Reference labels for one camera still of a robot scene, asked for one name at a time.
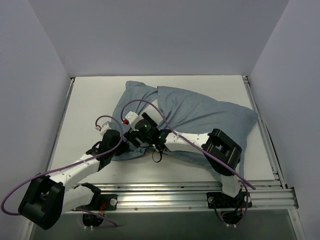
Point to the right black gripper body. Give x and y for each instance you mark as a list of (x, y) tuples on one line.
[(133, 139)]

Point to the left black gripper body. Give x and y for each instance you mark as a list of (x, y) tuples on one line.
[(116, 148)]

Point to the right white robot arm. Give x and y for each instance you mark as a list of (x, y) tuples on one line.
[(222, 153)]

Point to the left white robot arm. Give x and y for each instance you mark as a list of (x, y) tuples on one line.
[(53, 194)]

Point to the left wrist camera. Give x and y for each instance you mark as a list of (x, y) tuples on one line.
[(104, 127)]

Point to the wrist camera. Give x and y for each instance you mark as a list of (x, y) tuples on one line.
[(104, 127), (132, 118)]

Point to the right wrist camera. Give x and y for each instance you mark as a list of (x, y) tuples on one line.
[(132, 118)]

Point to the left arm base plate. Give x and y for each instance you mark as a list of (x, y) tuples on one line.
[(101, 202)]

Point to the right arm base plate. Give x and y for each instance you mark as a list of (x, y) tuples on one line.
[(220, 200)]

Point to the aluminium rail frame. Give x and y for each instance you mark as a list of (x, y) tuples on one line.
[(171, 185)]

